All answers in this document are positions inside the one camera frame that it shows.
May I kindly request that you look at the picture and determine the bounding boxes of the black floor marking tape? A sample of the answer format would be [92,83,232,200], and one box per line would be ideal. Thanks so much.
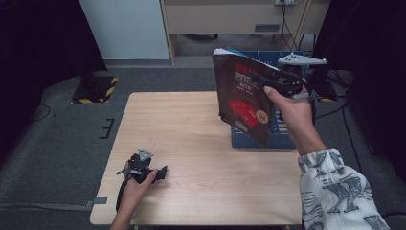
[98,118,116,140]

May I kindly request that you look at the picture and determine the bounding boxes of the black book with red print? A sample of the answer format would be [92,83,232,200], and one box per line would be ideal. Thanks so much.
[212,46,282,149]

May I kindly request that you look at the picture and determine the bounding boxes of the dark curtain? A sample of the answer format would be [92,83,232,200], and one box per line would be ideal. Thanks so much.
[0,0,108,161]
[310,0,406,175]

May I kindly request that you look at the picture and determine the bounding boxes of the thin black floor cable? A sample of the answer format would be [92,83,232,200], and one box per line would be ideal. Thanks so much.
[31,103,52,123]

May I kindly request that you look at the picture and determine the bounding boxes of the black stand base striped edge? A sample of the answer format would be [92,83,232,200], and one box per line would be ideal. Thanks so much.
[71,70,119,104]
[305,65,339,104]

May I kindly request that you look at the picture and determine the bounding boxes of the right hand-held gripper black cable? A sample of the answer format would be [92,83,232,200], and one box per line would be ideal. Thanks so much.
[307,89,318,124]

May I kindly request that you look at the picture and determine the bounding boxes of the hand-held gripper black cable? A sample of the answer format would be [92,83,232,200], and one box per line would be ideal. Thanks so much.
[115,177,129,213]
[307,89,318,124]

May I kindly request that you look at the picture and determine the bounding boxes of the white cabinet panel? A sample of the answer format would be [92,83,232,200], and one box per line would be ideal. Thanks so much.
[78,0,170,60]

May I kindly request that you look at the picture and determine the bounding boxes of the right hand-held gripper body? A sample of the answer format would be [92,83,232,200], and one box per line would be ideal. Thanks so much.
[272,52,327,101]

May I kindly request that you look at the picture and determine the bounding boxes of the grey tape piece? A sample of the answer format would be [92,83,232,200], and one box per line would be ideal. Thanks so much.
[84,196,109,209]

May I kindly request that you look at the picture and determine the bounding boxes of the blue plastic file rack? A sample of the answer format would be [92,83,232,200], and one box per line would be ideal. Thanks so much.
[230,50,310,150]

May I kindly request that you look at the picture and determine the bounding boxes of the black hanging cables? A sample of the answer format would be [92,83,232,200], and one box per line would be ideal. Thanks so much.
[280,3,317,54]

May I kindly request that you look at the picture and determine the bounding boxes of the thick black floor cable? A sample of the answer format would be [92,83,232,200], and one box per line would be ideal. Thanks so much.
[381,210,406,219]

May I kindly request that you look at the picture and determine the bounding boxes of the person's right hand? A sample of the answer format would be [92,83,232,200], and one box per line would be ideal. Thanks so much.
[263,78,316,137]

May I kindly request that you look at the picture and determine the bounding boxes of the long black floor cable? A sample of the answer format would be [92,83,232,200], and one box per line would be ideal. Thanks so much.
[314,71,365,175]

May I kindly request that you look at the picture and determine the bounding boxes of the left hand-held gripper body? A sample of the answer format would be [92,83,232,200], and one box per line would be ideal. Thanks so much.
[124,148,157,185]

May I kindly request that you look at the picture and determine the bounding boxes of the left hand-held gripper black cable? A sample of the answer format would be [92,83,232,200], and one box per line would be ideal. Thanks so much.
[115,177,129,213]

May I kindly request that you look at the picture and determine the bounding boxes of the person's left hand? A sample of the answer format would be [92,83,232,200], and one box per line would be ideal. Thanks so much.
[115,161,158,221]

